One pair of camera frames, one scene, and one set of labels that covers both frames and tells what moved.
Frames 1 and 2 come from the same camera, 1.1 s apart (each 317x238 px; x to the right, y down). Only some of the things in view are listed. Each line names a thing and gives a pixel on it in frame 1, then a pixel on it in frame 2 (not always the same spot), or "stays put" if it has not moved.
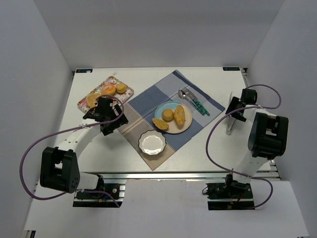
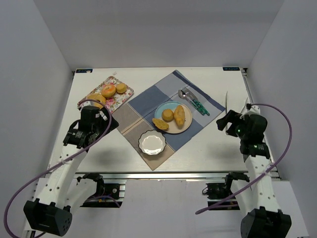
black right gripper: (234, 111) → (229, 121)
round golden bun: (167, 115) stays put
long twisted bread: (179, 116) stays put
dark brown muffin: (160, 124) stays put
